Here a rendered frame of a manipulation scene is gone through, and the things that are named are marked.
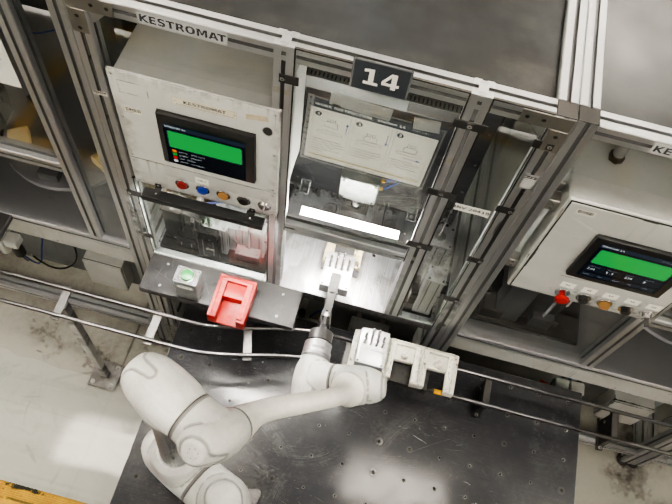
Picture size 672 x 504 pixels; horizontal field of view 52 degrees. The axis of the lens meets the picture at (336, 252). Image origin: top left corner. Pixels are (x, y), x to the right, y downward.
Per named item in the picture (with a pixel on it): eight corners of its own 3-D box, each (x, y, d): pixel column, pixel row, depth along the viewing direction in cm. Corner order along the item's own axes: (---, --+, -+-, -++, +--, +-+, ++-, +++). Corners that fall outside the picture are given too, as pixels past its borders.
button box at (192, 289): (175, 295, 233) (171, 280, 222) (183, 275, 236) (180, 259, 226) (198, 301, 232) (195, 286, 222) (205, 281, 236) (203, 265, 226)
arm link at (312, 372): (304, 364, 220) (343, 369, 215) (292, 411, 212) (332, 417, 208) (293, 351, 211) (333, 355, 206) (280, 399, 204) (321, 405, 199)
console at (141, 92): (132, 188, 198) (100, 76, 157) (167, 113, 211) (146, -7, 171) (273, 225, 196) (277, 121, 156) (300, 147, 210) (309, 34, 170)
